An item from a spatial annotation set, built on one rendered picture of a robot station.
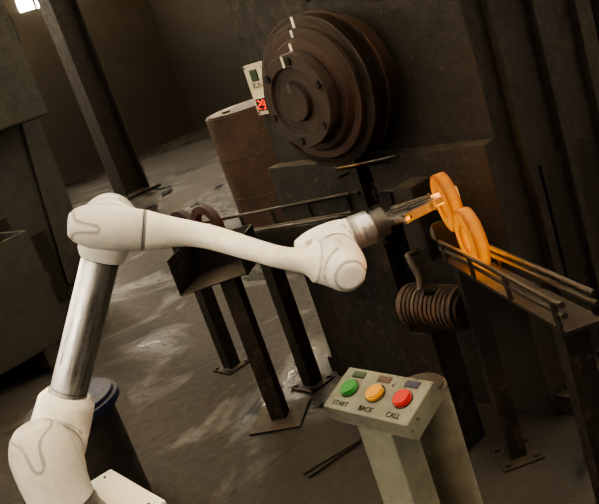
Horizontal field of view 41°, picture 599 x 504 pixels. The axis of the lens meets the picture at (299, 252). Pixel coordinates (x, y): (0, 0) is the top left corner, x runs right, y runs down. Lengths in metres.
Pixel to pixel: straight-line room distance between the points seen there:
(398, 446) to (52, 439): 0.86
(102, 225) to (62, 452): 0.56
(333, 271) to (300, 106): 0.70
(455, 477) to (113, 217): 0.99
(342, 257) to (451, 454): 0.50
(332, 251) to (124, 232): 0.50
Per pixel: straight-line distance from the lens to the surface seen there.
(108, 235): 1.96
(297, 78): 2.39
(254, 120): 5.29
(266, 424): 3.02
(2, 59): 4.84
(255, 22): 2.82
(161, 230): 1.96
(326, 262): 1.86
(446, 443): 1.84
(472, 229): 1.93
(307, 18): 2.41
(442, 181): 2.06
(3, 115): 4.77
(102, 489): 2.30
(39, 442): 2.07
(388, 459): 1.70
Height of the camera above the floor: 1.36
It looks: 16 degrees down
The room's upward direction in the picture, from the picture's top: 19 degrees counter-clockwise
